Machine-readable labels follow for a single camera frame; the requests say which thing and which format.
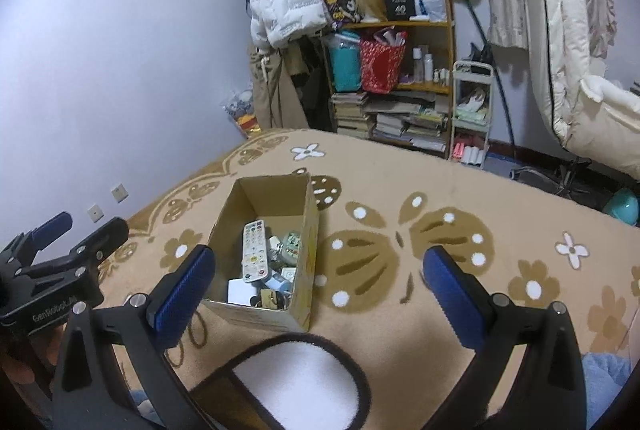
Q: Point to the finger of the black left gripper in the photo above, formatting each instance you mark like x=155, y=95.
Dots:
x=25, y=246
x=88, y=253

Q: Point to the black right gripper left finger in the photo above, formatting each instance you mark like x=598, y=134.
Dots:
x=89, y=390

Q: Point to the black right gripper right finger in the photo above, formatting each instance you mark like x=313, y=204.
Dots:
x=527, y=369

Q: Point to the white numbered TV remote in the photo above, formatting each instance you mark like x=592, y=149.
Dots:
x=255, y=259

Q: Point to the brown cardboard box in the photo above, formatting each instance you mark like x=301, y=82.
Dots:
x=287, y=205

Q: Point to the light blue small device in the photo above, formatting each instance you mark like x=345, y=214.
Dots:
x=276, y=282

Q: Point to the white black-rimmed slipper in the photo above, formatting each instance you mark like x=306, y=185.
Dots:
x=293, y=381

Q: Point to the plastic bag of items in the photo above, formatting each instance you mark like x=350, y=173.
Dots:
x=240, y=108

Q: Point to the beige hanging coat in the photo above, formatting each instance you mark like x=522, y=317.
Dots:
x=276, y=101

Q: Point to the beige floral butterfly rug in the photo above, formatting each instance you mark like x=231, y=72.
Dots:
x=380, y=209

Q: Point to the stack of books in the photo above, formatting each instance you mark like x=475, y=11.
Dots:
x=350, y=116

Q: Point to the white metal trolley cart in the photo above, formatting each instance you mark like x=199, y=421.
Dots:
x=471, y=112

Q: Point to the teal storage bag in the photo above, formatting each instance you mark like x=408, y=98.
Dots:
x=344, y=52

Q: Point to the red patterned gift bag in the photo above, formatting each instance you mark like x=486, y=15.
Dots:
x=380, y=63

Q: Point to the wooden bookshelf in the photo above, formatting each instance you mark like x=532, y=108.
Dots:
x=416, y=114

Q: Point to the black gift box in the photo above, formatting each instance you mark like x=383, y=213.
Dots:
x=400, y=10

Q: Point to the lower white wall socket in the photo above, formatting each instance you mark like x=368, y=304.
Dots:
x=95, y=213

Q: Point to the white wall socket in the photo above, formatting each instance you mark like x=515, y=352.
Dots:
x=95, y=213
x=120, y=193

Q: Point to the upper white wall socket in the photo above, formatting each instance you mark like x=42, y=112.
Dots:
x=120, y=193

